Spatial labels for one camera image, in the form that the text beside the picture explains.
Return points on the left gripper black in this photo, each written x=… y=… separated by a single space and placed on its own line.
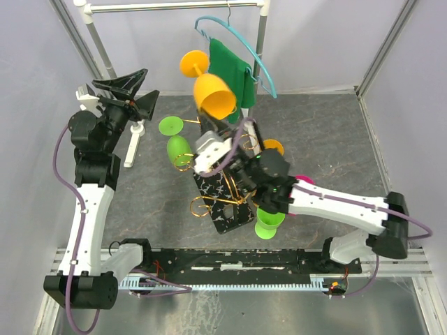
x=145 y=105

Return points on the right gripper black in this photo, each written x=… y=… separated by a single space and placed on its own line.
x=208 y=123

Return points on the orange wine glass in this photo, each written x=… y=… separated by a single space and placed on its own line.
x=274 y=144
x=210 y=93

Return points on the lime green wine glass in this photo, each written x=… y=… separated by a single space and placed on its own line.
x=178 y=148

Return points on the gold wine glass rack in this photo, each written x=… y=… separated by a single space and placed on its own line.
x=219 y=198

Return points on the silver white clothes rail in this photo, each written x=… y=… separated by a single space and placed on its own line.
x=87 y=10

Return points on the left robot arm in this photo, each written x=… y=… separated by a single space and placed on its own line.
x=82 y=280

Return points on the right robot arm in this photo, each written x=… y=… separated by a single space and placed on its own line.
x=381 y=223

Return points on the pink wine glass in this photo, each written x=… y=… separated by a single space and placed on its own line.
x=305 y=179

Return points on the green cloth on hanger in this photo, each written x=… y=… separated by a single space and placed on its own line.
x=234 y=71

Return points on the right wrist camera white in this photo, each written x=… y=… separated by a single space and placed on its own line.
x=210 y=147

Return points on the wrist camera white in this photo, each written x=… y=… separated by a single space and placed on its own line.
x=87 y=98
x=210 y=147

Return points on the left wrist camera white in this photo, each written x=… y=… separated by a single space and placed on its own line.
x=87 y=98

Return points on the teal wire clothes hanger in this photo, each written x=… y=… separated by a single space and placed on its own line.
x=212 y=27

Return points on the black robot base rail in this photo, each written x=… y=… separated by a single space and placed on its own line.
x=243 y=266

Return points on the light blue cable duct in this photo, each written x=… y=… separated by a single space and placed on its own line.
x=138 y=283

